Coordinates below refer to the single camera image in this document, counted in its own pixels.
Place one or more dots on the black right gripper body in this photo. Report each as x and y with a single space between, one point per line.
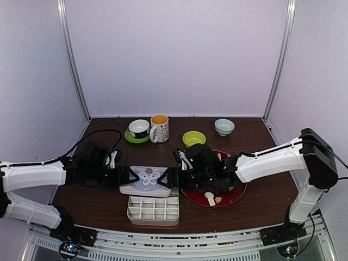
202 178

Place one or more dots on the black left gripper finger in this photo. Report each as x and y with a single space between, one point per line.
127 175
115 157

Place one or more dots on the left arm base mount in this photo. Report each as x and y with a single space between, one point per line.
74 238

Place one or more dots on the lime green bowl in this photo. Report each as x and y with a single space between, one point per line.
193 137

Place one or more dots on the red round tray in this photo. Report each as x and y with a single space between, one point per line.
232 195

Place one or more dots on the right aluminium frame post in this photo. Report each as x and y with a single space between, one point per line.
286 38

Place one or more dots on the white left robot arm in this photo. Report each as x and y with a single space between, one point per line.
28 175

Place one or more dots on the white floral mug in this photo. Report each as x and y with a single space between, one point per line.
159 131

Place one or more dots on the silver compartment tin box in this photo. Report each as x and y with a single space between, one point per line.
154 211

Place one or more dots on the front aluminium rail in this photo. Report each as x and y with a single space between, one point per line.
243 244

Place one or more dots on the aluminium frame post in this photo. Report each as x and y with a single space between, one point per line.
61 5
286 38

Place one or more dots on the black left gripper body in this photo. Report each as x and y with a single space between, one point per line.
97 175

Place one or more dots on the dark blue white cup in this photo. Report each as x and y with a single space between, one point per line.
139 128

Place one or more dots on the left aluminium frame post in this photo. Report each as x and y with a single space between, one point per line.
61 5

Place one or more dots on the pale blue bowl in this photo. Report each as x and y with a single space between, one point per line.
224 127

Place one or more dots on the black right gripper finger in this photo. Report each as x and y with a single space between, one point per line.
180 158
169 178

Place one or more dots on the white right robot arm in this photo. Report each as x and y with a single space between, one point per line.
307 152

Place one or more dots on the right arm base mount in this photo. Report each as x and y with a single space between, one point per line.
285 237

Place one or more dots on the tin lid with rabbit picture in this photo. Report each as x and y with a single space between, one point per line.
145 182

